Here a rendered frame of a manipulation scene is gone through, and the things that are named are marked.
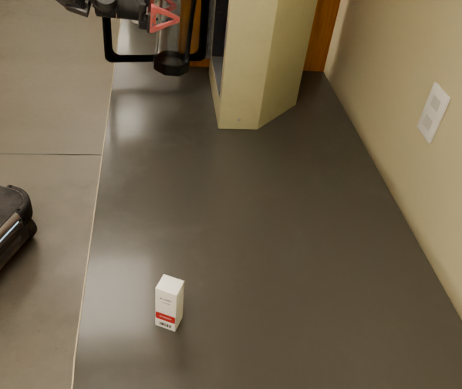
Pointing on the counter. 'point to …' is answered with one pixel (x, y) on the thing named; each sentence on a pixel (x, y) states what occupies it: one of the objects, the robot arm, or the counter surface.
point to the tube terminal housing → (261, 61)
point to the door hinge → (210, 28)
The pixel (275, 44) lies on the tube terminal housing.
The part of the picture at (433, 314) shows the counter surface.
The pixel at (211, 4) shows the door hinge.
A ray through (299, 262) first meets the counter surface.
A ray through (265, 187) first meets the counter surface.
